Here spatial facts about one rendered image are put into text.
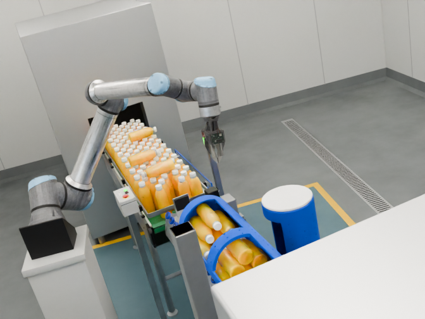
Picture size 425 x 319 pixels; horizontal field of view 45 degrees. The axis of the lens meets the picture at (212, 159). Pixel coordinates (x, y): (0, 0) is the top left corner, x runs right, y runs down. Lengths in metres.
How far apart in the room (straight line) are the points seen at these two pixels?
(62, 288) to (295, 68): 5.34
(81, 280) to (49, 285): 0.16
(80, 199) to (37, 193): 0.23
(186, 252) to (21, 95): 5.93
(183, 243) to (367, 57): 6.64
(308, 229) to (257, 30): 4.70
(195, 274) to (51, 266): 1.40
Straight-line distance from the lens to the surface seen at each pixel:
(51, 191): 2.83
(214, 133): 2.22
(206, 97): 2.20
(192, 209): 2.55
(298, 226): 2.79
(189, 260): 1.44
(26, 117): 7.26
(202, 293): 1.50
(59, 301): 2.89
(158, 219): 3.23
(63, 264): 2.75
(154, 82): 2.21
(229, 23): 7.10
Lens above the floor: 2.40
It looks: 23 degrees down
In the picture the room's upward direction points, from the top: 13 degrees counter-clockwise
